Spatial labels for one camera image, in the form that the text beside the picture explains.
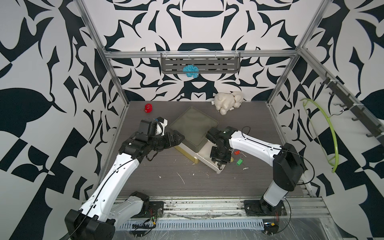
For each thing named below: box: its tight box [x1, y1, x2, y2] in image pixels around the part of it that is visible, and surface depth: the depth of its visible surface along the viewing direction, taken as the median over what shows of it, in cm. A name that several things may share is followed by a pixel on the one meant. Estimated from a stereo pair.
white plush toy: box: [212, 91, 244, 116], surface depth 113 cm
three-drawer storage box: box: [169, 106, 225, 174], surface depth 83 cm
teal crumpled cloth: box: [182, 64, 200, 78], surface depth 93 cm
